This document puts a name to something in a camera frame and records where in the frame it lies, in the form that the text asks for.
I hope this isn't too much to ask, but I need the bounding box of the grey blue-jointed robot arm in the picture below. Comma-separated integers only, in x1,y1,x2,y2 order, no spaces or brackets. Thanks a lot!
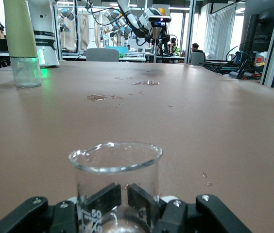
103,9,134,41
59,8,76,33

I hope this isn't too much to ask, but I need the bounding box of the grey office chair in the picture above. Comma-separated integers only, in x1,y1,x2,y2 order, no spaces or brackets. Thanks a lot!
85,48,120,62
190,51,207,66

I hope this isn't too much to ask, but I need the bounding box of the steel double-cone jigger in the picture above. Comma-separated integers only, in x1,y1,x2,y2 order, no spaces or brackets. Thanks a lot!
151,26,162,48

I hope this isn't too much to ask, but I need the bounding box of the clear glass measuring beaker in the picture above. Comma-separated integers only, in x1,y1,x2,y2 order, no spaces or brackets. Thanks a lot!
68,141,163,233

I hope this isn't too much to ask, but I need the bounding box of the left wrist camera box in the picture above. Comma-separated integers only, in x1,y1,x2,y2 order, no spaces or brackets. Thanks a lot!
149,15,172,23

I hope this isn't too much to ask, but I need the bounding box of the white window curtain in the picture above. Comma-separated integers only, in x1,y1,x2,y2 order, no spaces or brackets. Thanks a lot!
204,3,246,61

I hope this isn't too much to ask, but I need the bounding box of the bundle of black cables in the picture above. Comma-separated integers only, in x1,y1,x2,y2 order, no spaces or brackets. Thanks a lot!
199,40,270,80

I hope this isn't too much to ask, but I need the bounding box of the medium spilled liquid puddle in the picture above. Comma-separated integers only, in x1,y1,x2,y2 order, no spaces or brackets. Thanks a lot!
86,94,107,102

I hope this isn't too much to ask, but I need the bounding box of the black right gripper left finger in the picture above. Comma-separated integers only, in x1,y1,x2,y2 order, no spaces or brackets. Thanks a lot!
0,182,122,233

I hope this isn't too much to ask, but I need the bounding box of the black computer monitor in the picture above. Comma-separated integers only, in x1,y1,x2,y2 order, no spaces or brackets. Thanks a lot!
239,0,274,53

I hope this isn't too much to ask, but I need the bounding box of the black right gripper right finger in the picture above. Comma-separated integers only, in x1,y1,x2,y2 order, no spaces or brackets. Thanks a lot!
127,183,252,233

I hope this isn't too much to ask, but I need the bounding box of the teal plastic bin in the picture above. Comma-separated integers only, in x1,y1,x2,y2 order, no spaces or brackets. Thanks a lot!
102,46,129,53

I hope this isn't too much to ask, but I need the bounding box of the green-sleeved glass shaker bottle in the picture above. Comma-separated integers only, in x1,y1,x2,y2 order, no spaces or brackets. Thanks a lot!
2,0,42,88

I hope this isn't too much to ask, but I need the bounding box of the seated person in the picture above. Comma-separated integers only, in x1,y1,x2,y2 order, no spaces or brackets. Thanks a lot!
190,42,206,53

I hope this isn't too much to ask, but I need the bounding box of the brown table mat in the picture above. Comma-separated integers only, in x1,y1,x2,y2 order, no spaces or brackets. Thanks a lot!
0,60,274,233

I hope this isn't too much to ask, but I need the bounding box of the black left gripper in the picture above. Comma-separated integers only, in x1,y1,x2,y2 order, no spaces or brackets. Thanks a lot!
144,22,171,46

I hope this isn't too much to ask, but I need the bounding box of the large spilled liquid puddle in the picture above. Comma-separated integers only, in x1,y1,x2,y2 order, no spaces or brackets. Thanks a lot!
131,80,160,86

